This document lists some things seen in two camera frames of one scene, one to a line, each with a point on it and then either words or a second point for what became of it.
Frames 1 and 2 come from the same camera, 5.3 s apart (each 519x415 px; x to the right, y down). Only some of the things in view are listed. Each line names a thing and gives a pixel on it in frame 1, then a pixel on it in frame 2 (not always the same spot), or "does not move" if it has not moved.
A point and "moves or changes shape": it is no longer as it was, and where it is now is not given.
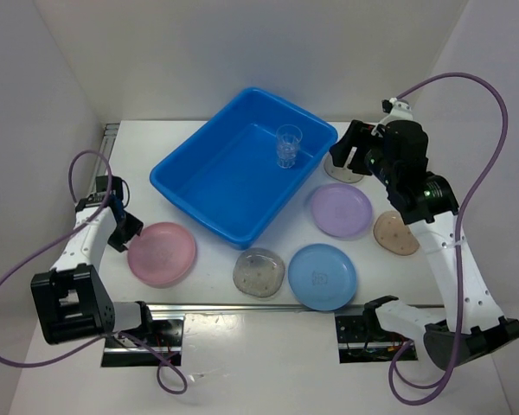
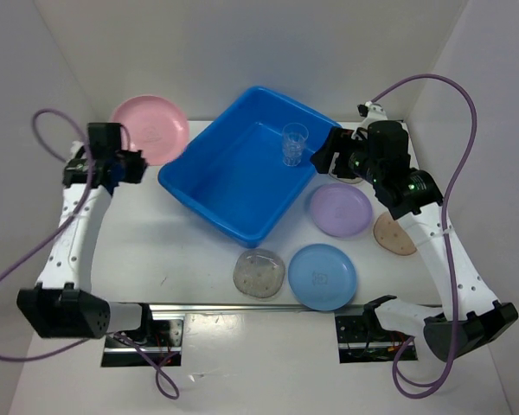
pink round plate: [161, 254] to [156, 127]
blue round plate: [322, 277] does not move
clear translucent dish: [340, 173] does not move
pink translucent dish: [391, 233] does not move
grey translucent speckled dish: [259, 272] does not move
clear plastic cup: [288, 137] moves or changes shape
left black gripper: [134, 226] to [139, 166]
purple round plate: [341, 211] does not move
